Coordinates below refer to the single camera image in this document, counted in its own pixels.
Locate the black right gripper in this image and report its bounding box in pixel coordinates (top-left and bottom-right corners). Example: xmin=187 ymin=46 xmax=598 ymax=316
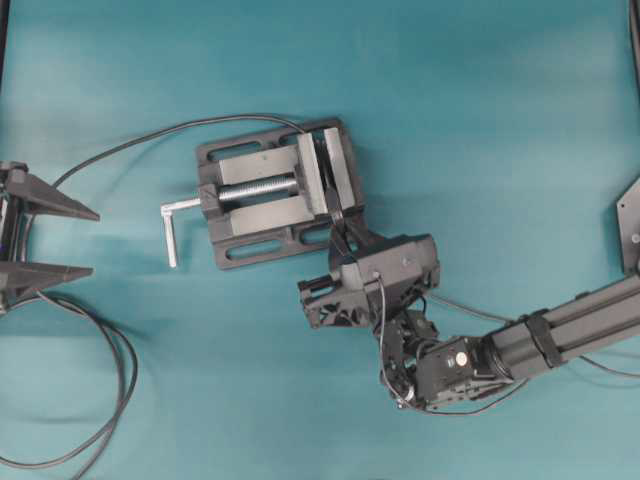
xmin=298 ymin=210 xmax=440 ymax=329

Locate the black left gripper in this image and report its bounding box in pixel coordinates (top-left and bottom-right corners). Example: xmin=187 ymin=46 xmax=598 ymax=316
xmin=1 ymin=161 xmax=100 ymax=315

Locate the black USB cable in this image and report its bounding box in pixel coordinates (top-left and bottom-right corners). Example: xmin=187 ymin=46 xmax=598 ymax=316
xmin=0 ymin=112 xmax=361 ymax=469

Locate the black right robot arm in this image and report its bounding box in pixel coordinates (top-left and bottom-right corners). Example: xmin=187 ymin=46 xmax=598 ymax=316
xmin=298 ymin=219 xmax=639 ymax=415

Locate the black metal drill vise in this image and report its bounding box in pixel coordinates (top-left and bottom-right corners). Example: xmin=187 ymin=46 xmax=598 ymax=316
xmin=161 ymin=117 xmax=365 ymax=270

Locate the grey metal corner plate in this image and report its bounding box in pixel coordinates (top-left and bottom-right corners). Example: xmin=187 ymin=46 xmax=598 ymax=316
xmin=616 ymin=179 xmax=639 ymax=275

